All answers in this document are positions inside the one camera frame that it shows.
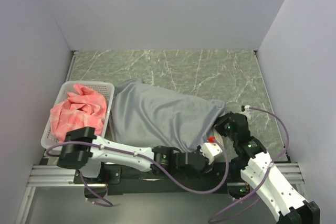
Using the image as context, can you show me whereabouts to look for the grey pillowcase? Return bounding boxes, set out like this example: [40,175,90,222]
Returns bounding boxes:
[111,78,225,152]

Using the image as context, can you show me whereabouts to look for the beige pillow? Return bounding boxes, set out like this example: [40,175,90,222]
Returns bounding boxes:
[213,128,224,145]

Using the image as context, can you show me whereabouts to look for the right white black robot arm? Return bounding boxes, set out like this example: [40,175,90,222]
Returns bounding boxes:
[214,112,320,223]

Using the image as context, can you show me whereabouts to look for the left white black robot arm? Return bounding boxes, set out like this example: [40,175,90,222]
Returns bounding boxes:
[57,127,216,183]

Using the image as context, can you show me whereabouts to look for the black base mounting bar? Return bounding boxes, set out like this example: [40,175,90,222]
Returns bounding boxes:
[76,162,252,199]

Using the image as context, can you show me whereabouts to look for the pink crumpled cloth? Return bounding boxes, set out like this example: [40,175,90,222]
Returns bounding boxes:
[49,83,107,143]

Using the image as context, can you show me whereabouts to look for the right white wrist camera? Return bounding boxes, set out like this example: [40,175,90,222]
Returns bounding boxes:
[241,105,251,120]

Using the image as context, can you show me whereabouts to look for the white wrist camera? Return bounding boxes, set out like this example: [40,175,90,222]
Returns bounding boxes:
[200,136,223,165]
[241,105,251,120]

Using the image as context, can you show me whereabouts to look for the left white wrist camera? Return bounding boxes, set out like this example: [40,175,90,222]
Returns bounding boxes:
[200,136,223,165]

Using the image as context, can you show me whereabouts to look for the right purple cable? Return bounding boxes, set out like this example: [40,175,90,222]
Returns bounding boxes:
[208,106,291,223]

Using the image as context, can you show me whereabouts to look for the aluminium frame rail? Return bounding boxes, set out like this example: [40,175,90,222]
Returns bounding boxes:
[27,163,305,187]

